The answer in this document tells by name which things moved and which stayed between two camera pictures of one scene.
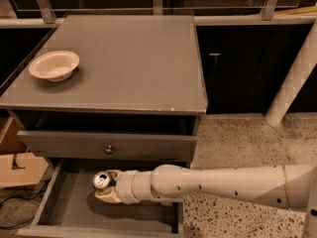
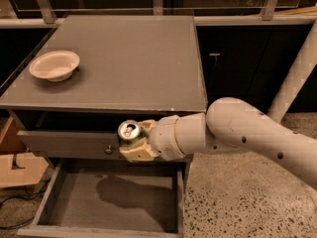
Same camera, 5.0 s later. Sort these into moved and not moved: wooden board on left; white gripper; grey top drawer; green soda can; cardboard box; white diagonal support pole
Moved: white gripper; green soda can
Not moved: cardboard box; grey top drawer; wooden board on left; white diagonal support pole
